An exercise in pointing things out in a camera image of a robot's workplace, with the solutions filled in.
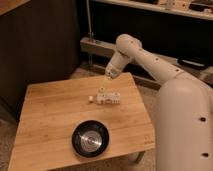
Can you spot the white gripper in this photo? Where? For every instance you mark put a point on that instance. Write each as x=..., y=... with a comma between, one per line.
x=109, y=74

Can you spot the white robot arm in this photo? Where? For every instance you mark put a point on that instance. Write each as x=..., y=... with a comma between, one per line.
x=184, y=105

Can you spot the black ceramic bowl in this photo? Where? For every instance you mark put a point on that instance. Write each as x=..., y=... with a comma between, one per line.
x=90, y=138

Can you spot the vertical metal pole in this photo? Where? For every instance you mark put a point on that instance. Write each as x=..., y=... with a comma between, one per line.
x=90, y=33

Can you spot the metal beam rail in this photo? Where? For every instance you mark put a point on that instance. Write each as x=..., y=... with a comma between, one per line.
x=128, y=49

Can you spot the black handle on rail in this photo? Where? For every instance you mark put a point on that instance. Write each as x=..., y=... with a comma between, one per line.
x=192, y=65

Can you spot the wooden wall shelf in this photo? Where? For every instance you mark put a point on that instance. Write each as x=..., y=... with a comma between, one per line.
x=176, y=7

